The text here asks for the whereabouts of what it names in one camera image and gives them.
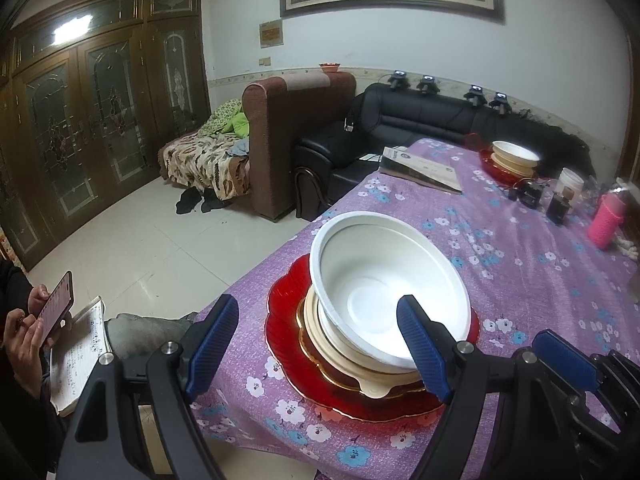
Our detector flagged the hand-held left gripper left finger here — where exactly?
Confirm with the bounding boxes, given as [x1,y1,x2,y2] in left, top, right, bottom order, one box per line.
[57,294,240,480]

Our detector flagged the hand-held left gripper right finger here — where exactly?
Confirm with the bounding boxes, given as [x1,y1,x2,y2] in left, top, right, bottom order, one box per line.
[396,295,581,480]

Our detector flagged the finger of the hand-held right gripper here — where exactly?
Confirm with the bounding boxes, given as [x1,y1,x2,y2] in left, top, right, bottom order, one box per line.
[531,329,599,393]

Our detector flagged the deep white bowl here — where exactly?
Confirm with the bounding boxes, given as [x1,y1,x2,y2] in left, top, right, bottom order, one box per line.
[309,211,471,374]

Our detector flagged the cream ribbed plate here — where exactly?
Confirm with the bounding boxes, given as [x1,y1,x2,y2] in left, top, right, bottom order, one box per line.
[299,285,426,400]

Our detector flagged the large scalloped red plate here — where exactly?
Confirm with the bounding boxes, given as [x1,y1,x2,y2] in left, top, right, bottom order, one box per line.
[266,254,481,422]

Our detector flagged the purple floral tablecloth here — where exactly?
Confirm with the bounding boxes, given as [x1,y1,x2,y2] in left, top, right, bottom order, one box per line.
[192,137,640,480]

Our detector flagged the white gloves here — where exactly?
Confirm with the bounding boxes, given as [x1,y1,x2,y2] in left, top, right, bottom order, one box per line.
[614,235,640,261]

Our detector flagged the handwritten notebook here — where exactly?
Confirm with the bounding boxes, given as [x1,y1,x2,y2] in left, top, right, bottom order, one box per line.
[50,296,113,416]

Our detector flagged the black slipper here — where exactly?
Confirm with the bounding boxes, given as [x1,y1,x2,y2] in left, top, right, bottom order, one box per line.
[200,187,236,213]
[175,189,201,215]

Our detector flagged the dark perfume bottle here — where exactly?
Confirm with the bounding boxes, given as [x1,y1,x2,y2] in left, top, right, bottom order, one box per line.
[546,187,571,224]

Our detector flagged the smartphone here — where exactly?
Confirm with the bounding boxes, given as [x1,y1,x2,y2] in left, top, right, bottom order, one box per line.
[37,271,74,343]

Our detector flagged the small black box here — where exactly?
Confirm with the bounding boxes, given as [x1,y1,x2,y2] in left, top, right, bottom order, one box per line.
[510,180,546,209]

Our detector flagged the white cup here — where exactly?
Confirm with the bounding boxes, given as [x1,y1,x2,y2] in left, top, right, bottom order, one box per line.
[558,167,585,195]

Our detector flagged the grey booklet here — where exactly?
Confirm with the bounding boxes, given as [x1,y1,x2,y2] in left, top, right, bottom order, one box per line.
[378,145,463,194]

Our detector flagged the leaf-print blanket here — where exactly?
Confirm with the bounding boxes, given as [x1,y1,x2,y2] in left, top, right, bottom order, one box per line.
[162,132,251,201]

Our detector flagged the brown sofa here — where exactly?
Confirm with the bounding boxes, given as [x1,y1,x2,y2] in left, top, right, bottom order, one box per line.
[159,71,357,223]

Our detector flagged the green cloth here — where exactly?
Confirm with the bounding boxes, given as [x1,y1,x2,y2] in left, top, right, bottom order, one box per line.
[200,99,250,138]

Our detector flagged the black leather sofa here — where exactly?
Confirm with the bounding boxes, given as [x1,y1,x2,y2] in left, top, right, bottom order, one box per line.
[292,81,591,221]

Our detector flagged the wooden glass-door wardrobe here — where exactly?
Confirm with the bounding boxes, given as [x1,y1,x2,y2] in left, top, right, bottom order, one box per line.
[0,0,211,271]

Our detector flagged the wall plaque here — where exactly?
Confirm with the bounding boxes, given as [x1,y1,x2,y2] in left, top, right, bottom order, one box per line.
[259,19,284,49]

